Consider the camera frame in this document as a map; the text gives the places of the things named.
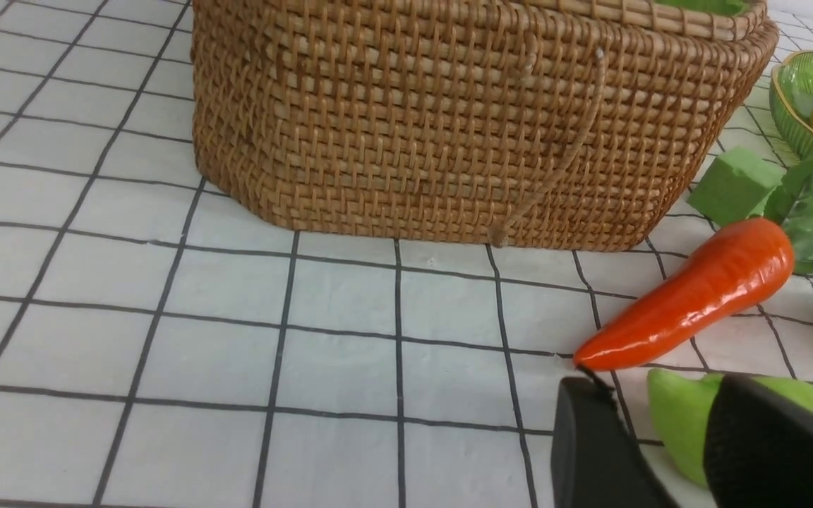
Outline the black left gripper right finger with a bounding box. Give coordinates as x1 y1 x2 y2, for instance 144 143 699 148
703 375 813 507

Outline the white checkered tablecloth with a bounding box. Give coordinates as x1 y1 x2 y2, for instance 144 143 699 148
0 0 813 508

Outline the green basket lining cloth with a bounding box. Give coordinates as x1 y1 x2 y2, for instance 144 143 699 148
655 0 751 17

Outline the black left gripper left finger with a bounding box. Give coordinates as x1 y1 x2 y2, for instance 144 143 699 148
550 376 678 507

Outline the green glass leaf plate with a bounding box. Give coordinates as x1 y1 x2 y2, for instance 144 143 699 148
770 51 813 159

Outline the woven wicker basket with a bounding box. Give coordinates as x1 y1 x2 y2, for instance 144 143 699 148
191 1 780 252

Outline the green toy pepper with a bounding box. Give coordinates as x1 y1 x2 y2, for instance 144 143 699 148
646 368 813 488

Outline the orange toy carrot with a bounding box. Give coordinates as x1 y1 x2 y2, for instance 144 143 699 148
573 157 813 372

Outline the green foam cube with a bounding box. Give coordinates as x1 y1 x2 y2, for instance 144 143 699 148
687 147 785 227

